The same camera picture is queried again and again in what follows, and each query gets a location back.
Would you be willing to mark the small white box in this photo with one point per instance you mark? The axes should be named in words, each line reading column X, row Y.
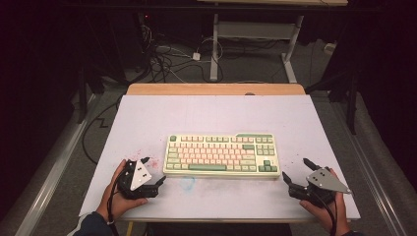
column 329, row 48

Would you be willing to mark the aluminium floor rail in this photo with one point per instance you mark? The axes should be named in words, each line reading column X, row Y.
column 52, row 183
column 370, row 177

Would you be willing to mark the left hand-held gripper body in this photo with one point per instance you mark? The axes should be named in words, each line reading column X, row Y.
column 139, row 177

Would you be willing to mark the white board sheet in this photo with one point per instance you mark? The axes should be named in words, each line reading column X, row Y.
column 213, row 114

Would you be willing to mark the person's left hand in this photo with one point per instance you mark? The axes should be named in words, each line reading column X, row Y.
column 114, row 200

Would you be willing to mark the black stand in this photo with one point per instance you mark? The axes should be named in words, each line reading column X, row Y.
column 82, row 98
column 352, row 108

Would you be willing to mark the cream and green keyboard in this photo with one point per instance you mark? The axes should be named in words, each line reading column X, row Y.
column 223, row 155

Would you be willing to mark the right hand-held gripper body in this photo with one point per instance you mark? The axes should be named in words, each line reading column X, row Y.
column 323, row 183

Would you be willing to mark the person's right hand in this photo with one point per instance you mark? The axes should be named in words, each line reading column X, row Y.
column 327, row 214

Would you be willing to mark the wooden table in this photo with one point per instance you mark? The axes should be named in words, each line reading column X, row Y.
column 213, row 89

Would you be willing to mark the white-framed desk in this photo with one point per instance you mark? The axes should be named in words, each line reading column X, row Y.
column 255, row 30

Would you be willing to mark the white power adapter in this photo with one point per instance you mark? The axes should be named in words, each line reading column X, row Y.
column 196, row 56

